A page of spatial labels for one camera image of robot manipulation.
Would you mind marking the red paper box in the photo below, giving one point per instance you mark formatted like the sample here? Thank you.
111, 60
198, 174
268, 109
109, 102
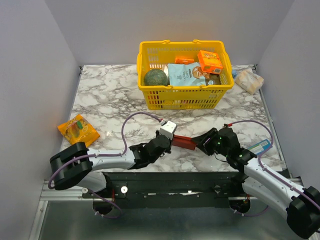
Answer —
184, 142

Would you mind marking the green round melon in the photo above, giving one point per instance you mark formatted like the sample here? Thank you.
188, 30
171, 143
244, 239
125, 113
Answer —
155, 77

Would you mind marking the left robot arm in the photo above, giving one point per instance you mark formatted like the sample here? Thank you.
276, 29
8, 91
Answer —
72, 166

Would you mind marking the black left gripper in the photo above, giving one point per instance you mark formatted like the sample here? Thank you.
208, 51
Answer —
168, 150

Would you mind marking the yellow plastic shopping basket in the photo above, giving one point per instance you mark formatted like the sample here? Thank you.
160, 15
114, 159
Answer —
156, 54

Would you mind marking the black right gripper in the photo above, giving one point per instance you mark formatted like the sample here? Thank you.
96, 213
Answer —
207, 140

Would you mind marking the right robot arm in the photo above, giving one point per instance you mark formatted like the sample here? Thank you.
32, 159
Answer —
299, 206

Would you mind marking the blue small packet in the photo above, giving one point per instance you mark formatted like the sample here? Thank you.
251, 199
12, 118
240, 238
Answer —
259, 147

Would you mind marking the large orange snack box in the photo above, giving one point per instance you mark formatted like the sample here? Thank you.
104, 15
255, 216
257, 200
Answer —
210, 62

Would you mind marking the black mounting base plate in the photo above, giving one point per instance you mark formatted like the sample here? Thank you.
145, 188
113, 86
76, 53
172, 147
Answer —
161, 190

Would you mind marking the beige tissue packet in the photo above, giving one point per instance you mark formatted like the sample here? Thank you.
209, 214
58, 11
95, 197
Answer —
249, 81

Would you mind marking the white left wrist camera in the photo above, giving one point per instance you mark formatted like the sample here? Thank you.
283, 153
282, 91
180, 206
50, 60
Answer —
168, 129

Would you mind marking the blue item behind basket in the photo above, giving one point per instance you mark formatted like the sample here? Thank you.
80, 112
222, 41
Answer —
234, 73

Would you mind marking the small orange flat box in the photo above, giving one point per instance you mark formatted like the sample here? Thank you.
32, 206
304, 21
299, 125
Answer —
184, 61

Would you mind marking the light blue chips bag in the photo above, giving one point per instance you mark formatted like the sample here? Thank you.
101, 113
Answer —
190, 75

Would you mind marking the orange gummy candy bag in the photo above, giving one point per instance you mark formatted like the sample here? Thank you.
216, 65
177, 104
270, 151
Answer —
78, 129

